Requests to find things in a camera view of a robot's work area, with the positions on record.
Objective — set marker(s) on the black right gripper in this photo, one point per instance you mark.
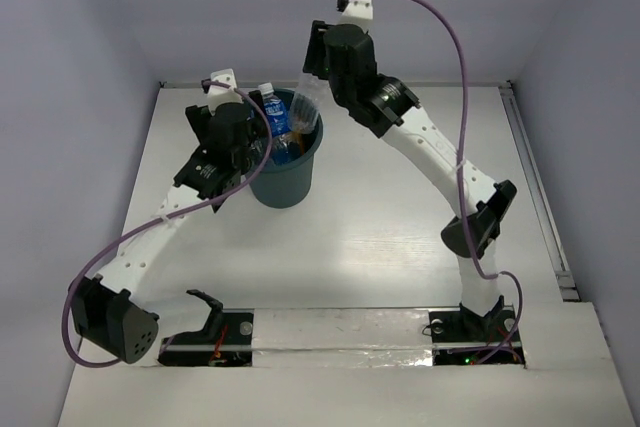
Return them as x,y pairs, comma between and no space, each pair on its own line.
317,50

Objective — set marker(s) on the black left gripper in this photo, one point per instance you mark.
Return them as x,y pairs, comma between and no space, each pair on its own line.
197,117

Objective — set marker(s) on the clear crushed bottle white cap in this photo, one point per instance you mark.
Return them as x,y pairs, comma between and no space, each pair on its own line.
257,152

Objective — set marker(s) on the blue label white cap bottle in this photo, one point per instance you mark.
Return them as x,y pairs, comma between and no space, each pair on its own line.
275,110

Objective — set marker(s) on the clear bottle sideways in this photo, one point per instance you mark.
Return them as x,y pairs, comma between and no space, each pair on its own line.
304,109

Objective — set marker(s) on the orange yellow label bottle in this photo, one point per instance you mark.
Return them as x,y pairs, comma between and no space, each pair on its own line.
300,141

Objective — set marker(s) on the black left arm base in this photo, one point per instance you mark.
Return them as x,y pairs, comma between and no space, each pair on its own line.
224,341

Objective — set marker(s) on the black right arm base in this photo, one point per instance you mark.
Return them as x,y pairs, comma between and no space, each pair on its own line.
461,338

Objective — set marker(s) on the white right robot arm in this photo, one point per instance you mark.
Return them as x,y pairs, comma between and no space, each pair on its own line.
392,112

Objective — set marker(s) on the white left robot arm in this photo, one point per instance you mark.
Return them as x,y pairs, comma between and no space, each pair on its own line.
108,316

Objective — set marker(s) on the dark green ribbed bin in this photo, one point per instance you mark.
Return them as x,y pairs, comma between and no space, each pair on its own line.
285,186

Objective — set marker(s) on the silver foil tape strip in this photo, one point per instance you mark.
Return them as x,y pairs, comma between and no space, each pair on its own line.
341,338

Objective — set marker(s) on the aluminium rail on table edge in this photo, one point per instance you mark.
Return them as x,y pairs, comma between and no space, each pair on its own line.
564,277

